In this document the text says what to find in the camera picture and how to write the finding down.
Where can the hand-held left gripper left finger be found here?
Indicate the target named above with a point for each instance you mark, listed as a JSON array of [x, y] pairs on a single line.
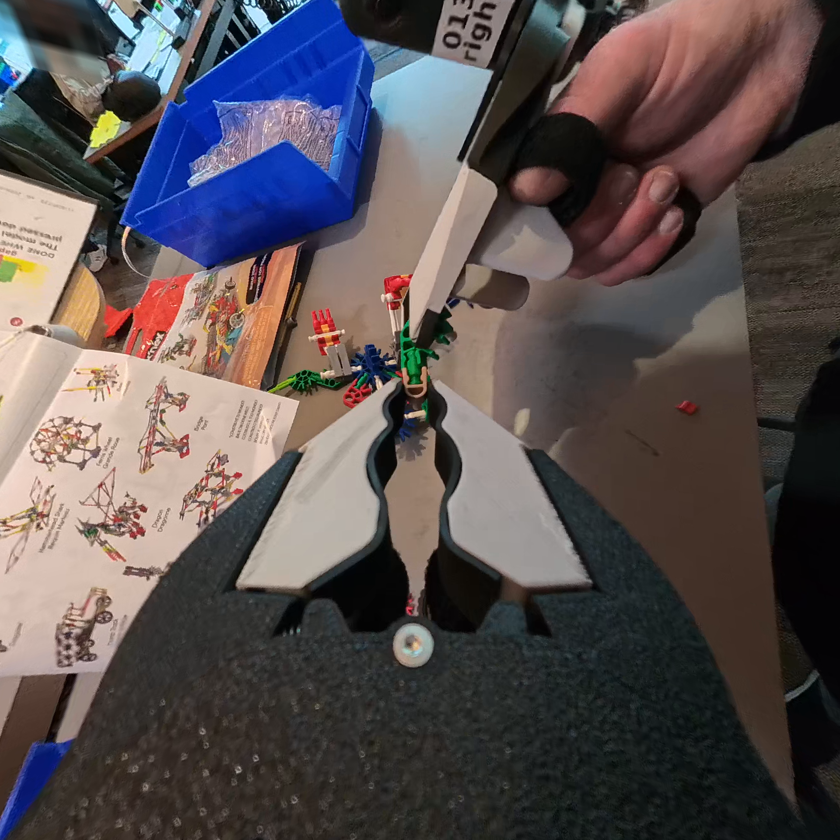
[[322, 519]]

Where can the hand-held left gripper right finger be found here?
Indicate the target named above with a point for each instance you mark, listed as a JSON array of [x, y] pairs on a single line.
[[512, 519]]

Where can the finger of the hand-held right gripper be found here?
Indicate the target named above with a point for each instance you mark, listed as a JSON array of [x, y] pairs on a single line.
[[453, 250], [519, 85]]

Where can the green fan-shaped connector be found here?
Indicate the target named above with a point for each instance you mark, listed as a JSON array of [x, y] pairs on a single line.
[[414, 357]]

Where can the short white rod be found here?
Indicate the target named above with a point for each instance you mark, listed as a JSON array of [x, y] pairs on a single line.
[[418, 415]]

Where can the colourful toy construction model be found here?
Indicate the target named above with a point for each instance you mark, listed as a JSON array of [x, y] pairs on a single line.
[[372, 365]]

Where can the small tan clip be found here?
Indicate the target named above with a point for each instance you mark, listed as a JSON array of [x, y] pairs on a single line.
[[414, 390]]

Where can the person's right hand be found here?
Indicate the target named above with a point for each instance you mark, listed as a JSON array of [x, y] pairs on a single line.
[[709, 92]]

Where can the clear plastic parts bag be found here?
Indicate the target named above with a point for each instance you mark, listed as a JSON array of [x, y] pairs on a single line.
[[269, 131]]

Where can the yellow rod with grey connector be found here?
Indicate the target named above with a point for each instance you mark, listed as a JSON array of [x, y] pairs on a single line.
[[289, 328]]

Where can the large model picture poster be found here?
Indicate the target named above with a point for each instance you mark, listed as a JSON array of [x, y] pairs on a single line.
[[131, 499]]

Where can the blue plastic bin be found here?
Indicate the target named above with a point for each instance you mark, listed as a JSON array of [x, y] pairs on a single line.
[[263, 210]]

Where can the tiny red plastic piece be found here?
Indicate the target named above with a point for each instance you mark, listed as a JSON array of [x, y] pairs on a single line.
[[687, 407]]

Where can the printed instruction sheet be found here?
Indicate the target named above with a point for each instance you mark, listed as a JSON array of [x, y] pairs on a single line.
[[40, 250]]

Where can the blue flat panel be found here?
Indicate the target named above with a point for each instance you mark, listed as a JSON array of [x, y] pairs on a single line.
[[26, 788]]

